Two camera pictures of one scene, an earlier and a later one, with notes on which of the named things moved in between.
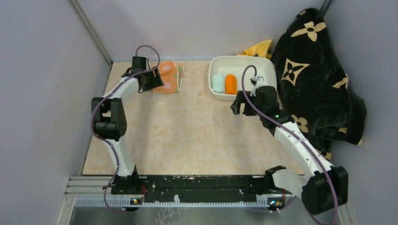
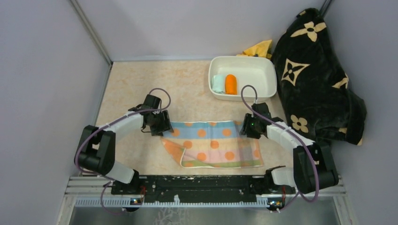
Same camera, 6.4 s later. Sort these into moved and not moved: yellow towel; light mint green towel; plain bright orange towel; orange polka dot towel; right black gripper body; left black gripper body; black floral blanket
Moved: right black gripper body; left black gripper body; orange polka dot towel
Not moved: black floral blanket; light mint green towel; yellow towel; plain bright orange towel
